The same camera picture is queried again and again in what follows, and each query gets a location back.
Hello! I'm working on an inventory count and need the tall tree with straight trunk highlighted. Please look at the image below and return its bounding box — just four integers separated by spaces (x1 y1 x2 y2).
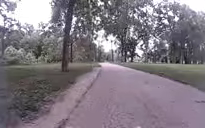
51 0 91 73

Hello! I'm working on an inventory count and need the pinkish grey paved path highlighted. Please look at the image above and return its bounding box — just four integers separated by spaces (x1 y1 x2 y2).
58 61 205 128

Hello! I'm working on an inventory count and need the pale stone kerb strip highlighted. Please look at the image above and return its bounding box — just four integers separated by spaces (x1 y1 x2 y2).
23 67 103 128

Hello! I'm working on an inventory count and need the grass with bare patches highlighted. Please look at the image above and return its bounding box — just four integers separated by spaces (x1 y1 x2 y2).
0 62 101 128

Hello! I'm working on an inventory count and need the wood of park trees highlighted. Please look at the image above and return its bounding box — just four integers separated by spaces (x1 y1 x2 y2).
98 0 205 65

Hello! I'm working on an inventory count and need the green lawn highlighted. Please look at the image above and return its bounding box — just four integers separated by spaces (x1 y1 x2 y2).
119 62 205 95

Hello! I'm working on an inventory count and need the row of green bushes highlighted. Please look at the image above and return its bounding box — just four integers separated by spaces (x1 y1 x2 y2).
0 36 63 66

